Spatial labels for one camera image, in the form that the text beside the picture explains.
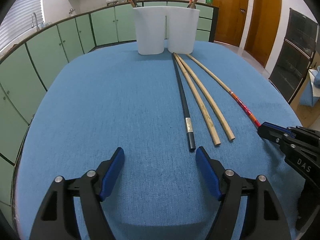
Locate thin red chopstick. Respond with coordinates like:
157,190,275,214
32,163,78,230
187,54,261,129

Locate silver metal spoon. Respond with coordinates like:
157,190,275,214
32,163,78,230
188,2,196,9

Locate cardboard box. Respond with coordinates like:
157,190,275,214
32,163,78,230
290,55,320,128

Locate white double utensil holder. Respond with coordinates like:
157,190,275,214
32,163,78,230
133,6,200,55

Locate black oven cabinet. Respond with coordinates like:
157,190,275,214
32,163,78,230
269,8,318,103

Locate chrome sink faucet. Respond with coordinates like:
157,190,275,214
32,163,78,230
31,12,40,31

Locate plain bamboo chopstick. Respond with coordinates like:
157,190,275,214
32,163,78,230
177,55,235,141
173,53,221,146

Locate blue white cloth bundle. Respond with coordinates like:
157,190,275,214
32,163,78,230
299,66,320,107

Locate brown wooden door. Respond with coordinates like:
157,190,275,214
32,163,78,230
245,0,282,67
213,0,248,47

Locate green kitchen base cabinets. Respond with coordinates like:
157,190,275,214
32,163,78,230
0,0,220,205

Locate window blinds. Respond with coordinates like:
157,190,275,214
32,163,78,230
1,0,43,49

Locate blue table cloth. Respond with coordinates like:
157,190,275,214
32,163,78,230
15,42,304,239

